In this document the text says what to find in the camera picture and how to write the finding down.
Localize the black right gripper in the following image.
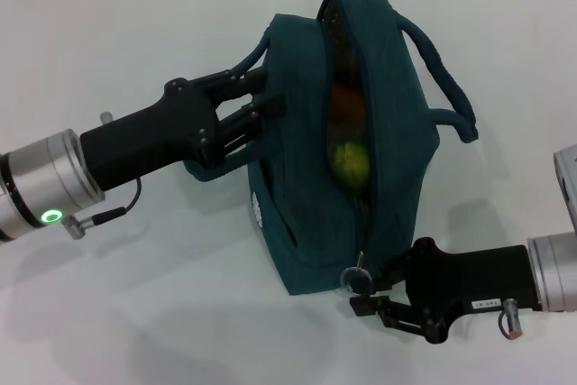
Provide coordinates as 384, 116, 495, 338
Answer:
349, 235, 542, 344

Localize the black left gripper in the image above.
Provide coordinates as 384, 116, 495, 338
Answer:
79, 67, 289, 192

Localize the orange-yellow pear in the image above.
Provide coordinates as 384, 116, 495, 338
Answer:
327, 82, 366, 132

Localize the green cucumber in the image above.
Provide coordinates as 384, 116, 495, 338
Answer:
331, 140, 373, 190

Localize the dark teal insulated bag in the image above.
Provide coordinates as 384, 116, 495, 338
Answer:
184, 0, 480, 298

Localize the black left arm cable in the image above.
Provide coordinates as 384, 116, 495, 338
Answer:
83, 177, 143, 226

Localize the silver cable connector plug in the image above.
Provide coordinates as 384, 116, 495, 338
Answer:
62, 215, 91, 240

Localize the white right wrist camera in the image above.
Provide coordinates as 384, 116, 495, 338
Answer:
553, 144, 577, 226

